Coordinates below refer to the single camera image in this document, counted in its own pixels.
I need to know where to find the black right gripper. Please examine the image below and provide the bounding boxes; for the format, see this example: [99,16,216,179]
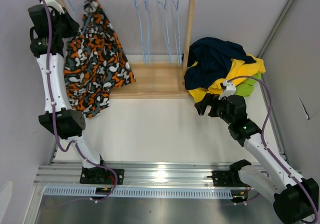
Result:
[194,93,234,126]

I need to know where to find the lime green shorts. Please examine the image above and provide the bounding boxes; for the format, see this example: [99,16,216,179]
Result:
[233,78,257,97]

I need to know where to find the patterned camouflage shorts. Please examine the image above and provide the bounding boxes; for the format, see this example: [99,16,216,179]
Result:
[64,0,136,118]

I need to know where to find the navy blue shorts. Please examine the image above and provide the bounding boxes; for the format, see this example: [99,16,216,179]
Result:
[184,37,256,90]

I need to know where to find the blue wire hanger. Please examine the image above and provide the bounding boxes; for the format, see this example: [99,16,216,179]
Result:
[62,0,92,34]
[130,0,147,64]
[144,0,151,66]
[155,0,173,65]
[170,0,182,67]

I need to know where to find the yellow shorts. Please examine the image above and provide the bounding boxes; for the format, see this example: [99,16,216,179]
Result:
[187,55,266,103]

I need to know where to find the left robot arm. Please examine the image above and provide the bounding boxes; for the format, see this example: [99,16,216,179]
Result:
[28,4,110,184]

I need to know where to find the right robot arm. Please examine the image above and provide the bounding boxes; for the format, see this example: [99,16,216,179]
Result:
[194,94,319,223]

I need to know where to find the wooden clothes rack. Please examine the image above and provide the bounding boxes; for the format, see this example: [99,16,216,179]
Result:
[58,0,196,99]

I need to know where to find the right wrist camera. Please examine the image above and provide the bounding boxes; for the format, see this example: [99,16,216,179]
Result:
[219,80,237,100]

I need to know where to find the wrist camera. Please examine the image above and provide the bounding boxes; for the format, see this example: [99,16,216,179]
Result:
[219,80,237,100]
[44,0,65,15]

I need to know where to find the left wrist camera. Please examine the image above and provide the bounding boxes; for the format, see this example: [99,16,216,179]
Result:
[44,0,65,15]

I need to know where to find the aluminium mounting rail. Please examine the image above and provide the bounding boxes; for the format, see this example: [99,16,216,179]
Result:
[33,160,306,199]

